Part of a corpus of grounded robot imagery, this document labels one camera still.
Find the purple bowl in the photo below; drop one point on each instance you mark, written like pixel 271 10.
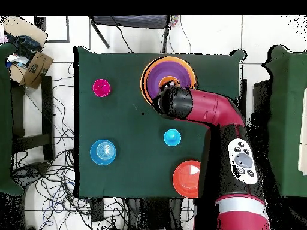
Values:
pixel 168 68

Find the cardboard box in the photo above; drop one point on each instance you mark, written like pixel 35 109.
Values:
pixel 37 69

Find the pink cup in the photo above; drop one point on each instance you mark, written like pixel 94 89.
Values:
pixel 101 88

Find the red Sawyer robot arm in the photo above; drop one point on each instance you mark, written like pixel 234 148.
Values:
pixel 211 107

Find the dark green tablecloth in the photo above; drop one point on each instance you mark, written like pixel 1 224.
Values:
pixel 120 119

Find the blue cup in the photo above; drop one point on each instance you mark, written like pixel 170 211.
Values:
pixel 172 137

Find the black plastic bag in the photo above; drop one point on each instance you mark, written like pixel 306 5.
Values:
pixel 27 45

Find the multicoloured small toy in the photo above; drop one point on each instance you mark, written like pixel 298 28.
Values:
pixel 174 20

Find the small blue bowl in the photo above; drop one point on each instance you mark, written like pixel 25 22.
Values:
pixel 103 152

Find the large orange bowl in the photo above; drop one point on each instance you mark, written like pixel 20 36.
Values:
pixel 168 58

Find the grey black floor base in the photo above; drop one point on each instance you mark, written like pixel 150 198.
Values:
pixel 28 171

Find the black bench stand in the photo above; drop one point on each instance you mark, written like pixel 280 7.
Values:
pixel 46 117

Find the black folding chair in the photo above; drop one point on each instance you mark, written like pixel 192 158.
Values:
pixel 130 21

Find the black power adapter box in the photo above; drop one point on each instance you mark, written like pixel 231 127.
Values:
pixel 97 212

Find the black metal frame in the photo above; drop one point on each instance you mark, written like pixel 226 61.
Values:
pixel 40 22

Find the black computer tower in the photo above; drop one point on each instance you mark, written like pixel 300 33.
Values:
pixel 260 100

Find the green cloth covered table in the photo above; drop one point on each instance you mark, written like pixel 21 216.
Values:
pixel 287 119
pixel 4 119

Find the large red bowl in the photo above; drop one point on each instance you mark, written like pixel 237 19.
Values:
pixel 185 179

